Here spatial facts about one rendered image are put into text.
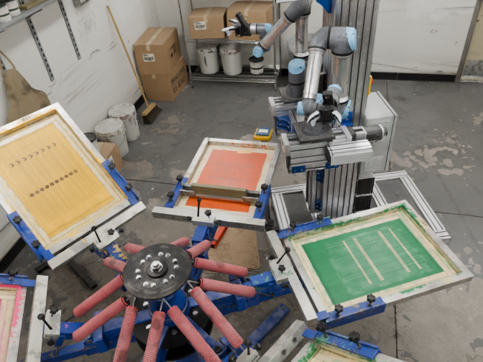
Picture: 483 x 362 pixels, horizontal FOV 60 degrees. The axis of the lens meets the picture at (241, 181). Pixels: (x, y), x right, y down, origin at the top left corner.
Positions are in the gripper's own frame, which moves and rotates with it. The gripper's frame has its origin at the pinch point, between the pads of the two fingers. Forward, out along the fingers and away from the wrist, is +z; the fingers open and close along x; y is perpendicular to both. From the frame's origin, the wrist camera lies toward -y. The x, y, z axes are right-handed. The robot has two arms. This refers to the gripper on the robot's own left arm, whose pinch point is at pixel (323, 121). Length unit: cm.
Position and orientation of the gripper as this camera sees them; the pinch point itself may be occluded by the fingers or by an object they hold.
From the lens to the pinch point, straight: 195.6
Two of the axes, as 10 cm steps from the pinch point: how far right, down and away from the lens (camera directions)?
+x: -9.3, -0.3, 3.6
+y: 2.1, 7.7, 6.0
